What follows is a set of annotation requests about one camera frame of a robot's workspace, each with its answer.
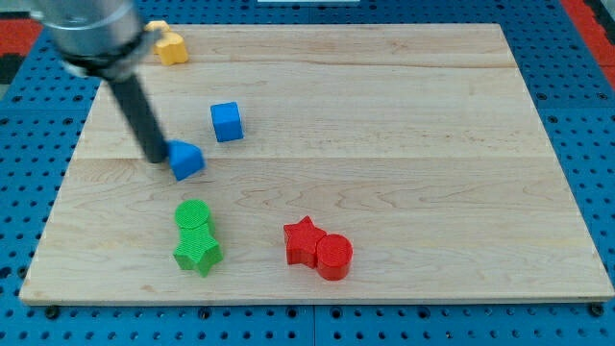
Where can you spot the blue cube block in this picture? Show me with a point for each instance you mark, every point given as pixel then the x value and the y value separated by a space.
pixel 226 122

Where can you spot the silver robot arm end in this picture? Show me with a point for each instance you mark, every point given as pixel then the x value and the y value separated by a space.
pixel 101 38

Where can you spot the yellow heart block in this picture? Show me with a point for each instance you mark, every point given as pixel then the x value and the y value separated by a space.
pixel 171 49

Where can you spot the blue triangle block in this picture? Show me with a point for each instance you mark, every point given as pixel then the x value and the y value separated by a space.
pixel 184 158

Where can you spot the yellow block behind arm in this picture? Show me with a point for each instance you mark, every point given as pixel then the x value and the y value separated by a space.
pixel 157 25

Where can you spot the green star block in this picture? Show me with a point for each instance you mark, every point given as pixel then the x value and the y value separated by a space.
pixel 197 250

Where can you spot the red cylinder block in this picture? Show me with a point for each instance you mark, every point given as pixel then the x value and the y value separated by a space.
pixel 334 257

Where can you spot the red star block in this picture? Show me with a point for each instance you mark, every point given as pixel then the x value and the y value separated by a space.
pixel 301 241

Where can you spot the green cylinder block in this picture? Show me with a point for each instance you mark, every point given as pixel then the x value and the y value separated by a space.
pixel 192 214

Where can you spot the light wooden board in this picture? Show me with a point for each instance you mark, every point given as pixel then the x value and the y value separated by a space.
pixel 419 143

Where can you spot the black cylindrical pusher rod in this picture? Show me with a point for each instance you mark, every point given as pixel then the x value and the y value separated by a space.
pixel 136 108

